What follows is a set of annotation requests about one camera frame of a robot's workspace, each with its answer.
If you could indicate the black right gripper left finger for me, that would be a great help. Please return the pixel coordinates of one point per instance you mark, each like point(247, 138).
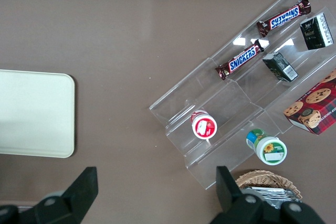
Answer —
point(68, 203)

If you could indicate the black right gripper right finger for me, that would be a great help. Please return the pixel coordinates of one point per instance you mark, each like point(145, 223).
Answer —
point(236, 208)

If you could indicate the light wicker basket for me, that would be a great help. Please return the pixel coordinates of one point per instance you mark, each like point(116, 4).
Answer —
point(262, 179)

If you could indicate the beige plastic tray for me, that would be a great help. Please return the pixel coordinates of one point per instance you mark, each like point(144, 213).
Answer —
point(34, 113)

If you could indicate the aluminium foil container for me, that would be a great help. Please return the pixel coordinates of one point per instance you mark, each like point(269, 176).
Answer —
point(273, 195)

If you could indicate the green label yogurt cup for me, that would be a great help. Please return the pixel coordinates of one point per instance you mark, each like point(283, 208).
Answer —
point(267, 148)

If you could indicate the red label yogurt cup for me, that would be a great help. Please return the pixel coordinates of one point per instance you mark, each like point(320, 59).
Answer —
point(204, 127)

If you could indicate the clear acrylic stepped rack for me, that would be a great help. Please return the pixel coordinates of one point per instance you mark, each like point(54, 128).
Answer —
point(231, 103)

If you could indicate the red plaid cookie box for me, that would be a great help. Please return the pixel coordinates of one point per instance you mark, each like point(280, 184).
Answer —
point(315, 108)

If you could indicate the dark green small carton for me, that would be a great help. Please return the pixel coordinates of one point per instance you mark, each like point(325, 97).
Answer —
point(281, 66)
point(316, 32)

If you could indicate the Snickers chocolate bar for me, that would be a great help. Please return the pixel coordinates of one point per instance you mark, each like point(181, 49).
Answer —
point(242, 58)
point(284, 17)

